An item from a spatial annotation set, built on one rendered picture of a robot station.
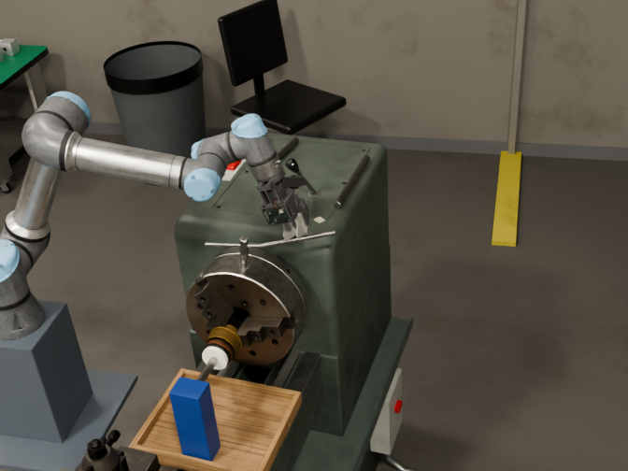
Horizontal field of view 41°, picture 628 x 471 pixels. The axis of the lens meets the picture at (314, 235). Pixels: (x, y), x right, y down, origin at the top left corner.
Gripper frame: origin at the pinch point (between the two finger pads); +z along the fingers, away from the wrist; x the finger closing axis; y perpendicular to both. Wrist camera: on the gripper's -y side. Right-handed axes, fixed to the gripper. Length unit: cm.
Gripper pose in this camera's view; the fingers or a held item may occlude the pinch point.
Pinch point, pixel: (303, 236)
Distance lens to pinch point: 216.1
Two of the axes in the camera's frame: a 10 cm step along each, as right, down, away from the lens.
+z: 3.7, 8.2, 4.3
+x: 8.7, -1.4, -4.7
